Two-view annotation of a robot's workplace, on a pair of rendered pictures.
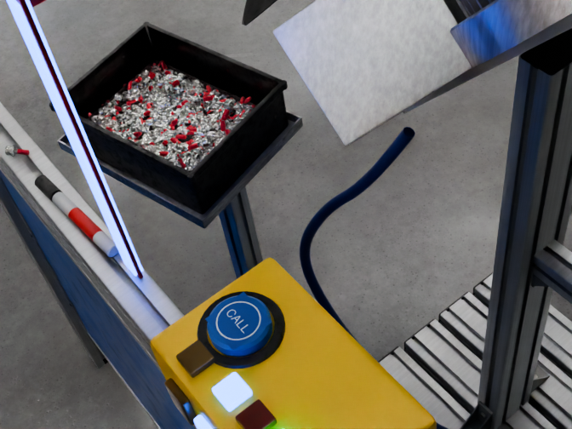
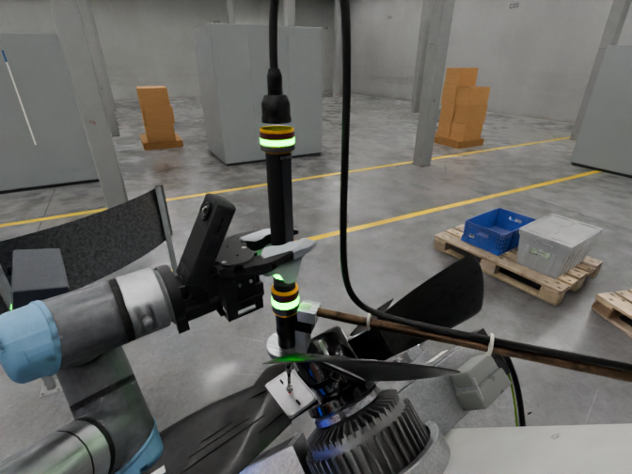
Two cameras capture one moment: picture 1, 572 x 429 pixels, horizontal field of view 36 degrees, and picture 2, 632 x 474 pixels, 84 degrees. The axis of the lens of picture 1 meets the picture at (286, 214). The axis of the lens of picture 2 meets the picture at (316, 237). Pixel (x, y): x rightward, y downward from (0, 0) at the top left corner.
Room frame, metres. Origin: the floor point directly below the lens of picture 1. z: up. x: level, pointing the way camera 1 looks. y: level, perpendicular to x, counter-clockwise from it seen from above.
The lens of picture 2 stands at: (0.23, -0.14, 1.74)
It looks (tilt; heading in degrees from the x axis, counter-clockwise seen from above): 27 degrees down; 353
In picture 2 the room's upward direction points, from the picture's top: straight up
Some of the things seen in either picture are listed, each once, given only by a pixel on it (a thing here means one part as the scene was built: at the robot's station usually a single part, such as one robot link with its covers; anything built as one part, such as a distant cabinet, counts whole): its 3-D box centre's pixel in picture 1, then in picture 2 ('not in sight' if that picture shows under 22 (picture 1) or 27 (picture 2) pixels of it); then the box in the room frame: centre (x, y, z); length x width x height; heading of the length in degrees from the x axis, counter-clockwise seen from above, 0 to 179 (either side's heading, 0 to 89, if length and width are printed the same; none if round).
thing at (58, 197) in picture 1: (75, 214); not in sight; (0.60, 0.21, 0.87); 0.14 x 0.01 x 0.01; 34
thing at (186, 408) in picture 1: (181, 402); not in sight; (0.27, 0.09, 1.04); 0.02 x 0.01 x 0.03; 30
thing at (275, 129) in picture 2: not in sight; (277, 139); (0.69, -0.15, 1.65); 0.04 x 0.04 x 0.03
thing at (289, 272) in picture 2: not in sight; (291, 264); (0.66, -0.16, 1.48); 0.09 x 0.03 x 0.06; 110
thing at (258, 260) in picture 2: not in sight; (260, 260); (0.64, -0.12, 1.50); 0.09 x 0.05 x 0.02; 110
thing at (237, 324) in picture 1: (240, 326); not in sight; (0.29, 0.04, 1.08); 0.04 x 0.04 x 0.02
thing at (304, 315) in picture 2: not in sight; (292, 326); (0.69, -0.16, 1.34); 0.09 x 0.07 x 0.10; 65
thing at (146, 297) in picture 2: not in sight; (147, 302); (0.59, 0.02, 1.48); 0.08 x 0.05 x 0.08; 30
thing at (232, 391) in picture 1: (231, 391); not in sight; (0.25, 0.05, 1.08); 0.02 x 0.02 x 0.01; 30
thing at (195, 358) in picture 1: (195, 358); not in sight; (0.28, 0.07, 1.08); 0.02 x 0.02 x 0.01; 30
